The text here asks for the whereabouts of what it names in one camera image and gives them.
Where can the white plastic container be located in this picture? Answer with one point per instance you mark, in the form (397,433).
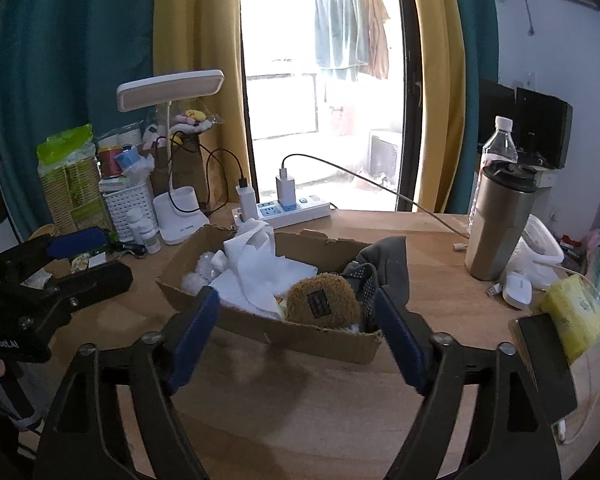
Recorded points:
(540,250)

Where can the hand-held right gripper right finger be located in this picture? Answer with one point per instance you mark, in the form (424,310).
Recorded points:
(400,340)

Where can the white charger with black plug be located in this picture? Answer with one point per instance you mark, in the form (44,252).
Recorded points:
(246,200)

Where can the cardboard box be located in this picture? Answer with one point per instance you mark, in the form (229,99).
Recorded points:
(310,342)

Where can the red can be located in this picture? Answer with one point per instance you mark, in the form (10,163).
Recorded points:
(111,162)

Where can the clear water bottle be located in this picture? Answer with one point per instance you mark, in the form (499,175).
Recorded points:
(500,145)

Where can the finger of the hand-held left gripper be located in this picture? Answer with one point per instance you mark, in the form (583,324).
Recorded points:
(77,243)
(97,282)

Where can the white plastic basket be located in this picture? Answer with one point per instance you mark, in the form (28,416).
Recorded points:
(127,210)

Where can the brown paper bag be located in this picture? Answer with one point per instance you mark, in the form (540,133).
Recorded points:
(185,170)

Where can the yellow tissue pack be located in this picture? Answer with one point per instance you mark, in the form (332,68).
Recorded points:
(575,317)

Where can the outdoor air conditioner unit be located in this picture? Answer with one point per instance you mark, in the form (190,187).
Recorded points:
(385,155)

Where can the black box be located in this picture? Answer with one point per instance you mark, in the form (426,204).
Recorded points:
(497,115)

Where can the hanging teal towel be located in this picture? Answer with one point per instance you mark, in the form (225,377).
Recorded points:
(337,30)

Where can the steel tumbler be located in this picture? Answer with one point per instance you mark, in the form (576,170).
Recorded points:
(497,230)

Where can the black door frame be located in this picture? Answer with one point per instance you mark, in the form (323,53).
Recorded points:
(407,85)

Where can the white plastic bag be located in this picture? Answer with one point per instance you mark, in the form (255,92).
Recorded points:
(140,172)

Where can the hanging brown towel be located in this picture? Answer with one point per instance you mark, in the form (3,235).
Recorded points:
(377,30)

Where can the white computer mouse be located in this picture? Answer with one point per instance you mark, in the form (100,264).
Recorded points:
(517,290)

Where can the teal curtain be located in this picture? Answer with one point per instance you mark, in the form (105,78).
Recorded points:
(70,60)
(475,35)

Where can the black speaker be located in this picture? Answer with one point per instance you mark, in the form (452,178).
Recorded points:
(545,127)

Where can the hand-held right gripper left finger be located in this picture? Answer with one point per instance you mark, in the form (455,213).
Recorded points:
(195,340)

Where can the white paper towel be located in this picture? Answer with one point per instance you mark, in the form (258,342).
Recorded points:
(255,270)

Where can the yellow curtain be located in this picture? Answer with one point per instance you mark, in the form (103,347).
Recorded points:
(200,35)
(437,85)

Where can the white wall charger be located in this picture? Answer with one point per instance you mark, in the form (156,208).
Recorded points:
(285,192)

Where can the white desk lamp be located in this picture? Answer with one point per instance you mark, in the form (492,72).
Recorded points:
(180,220)

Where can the white pill bottle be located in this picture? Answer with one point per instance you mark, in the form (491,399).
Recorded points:
(134,225)
(150,237)

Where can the black flat device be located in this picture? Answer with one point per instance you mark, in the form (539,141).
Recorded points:
(545,365)

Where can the clear bag of small plush toys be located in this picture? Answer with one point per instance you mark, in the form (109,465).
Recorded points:
(192,120)

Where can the bubble wrap ball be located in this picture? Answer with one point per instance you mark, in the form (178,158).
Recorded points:
(207,265)
(192,282)

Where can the green tissue pack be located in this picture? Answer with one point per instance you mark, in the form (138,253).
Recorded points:
(70,180)

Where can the dark grey sock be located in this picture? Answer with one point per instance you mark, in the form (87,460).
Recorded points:
(387,270)

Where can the white power strip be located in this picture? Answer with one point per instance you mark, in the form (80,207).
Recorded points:
(300,210)

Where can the brown plush toy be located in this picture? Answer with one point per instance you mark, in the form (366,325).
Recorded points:
(320,305)

